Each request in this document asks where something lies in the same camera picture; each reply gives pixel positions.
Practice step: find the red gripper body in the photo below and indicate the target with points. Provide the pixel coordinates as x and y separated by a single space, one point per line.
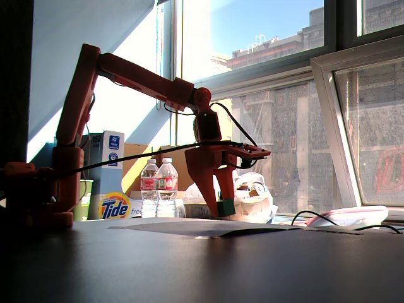
204 160

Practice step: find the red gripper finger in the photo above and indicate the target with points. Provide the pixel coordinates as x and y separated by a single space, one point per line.
228 183
206 189

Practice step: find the green cube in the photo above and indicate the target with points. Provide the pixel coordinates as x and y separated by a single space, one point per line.
226 208

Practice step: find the red robot arm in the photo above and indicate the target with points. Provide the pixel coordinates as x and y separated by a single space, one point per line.
139 79

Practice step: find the white numbered grid paper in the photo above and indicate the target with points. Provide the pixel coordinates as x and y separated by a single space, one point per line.
205 228

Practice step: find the clear plastic bag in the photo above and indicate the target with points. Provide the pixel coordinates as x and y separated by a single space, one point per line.
252 195

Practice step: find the water bottle red label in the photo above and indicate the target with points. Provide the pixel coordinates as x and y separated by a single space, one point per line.
167 186
148 186

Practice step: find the brown cardboard box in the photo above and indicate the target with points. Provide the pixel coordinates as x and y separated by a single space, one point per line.
135 161

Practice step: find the building outside window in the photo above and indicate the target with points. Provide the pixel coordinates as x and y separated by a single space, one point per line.
284 126

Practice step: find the Tide detergent box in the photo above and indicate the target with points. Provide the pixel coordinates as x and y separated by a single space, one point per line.
113 208

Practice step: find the tall blue white box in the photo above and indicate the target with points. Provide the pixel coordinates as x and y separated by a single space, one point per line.
107 164

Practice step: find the white framed window screen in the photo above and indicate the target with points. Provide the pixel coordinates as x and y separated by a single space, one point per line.
325 120

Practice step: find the green paper cup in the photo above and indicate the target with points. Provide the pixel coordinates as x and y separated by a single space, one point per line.
82 199

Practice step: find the red wrist camera mount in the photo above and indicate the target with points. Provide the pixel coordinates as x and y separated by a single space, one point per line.
252 152

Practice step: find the window frame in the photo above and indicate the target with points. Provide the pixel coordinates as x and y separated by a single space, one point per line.
268 67

